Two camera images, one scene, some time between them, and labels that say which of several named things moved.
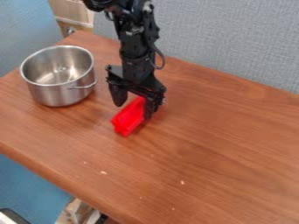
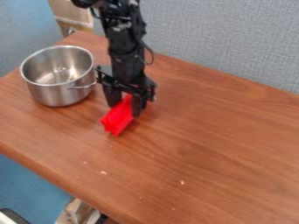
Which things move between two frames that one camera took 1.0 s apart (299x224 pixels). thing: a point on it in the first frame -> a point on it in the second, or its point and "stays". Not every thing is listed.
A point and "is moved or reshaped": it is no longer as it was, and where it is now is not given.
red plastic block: x=127 y=119 is moved or reshaped
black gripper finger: x=153 y=101 -> x=139 y=99
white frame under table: x=79 y=213 stays
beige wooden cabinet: x=72 y=15 stays
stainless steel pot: x=60 y=75 stays
